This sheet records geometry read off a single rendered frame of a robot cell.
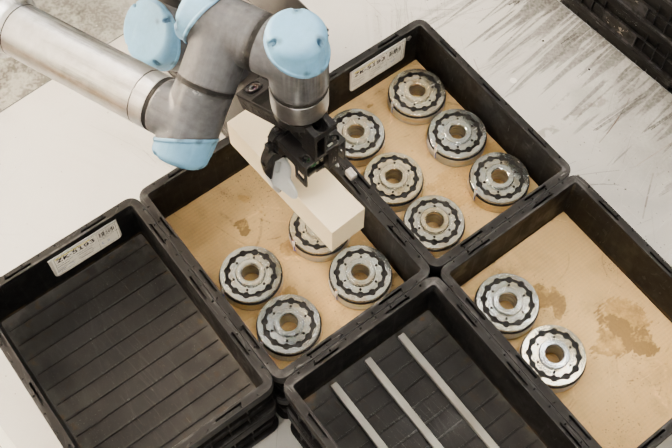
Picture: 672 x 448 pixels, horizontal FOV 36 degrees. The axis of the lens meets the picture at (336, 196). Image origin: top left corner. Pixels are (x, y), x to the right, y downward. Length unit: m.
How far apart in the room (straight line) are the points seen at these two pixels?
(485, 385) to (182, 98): 0.70
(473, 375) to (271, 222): 0.42
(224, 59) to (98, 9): 1.91
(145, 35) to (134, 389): 0.59
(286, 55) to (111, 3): 1.99
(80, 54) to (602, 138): 1.08
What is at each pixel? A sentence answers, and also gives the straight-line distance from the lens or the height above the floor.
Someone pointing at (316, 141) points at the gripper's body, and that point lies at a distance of 1.31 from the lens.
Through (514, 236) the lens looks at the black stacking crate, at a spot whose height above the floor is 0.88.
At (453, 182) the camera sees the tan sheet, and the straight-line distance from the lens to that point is 1.80.
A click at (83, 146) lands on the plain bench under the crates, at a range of 2.03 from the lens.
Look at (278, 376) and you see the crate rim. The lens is 1.54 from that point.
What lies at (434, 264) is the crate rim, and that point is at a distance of 1.61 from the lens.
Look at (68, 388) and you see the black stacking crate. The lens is 1.69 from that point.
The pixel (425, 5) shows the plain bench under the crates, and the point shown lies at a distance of 2.18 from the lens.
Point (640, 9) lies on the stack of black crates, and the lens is 2.66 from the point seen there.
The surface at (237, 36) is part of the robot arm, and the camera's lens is 1.23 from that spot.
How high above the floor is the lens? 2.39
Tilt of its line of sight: 62 degrees down
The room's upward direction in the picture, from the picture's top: straight up
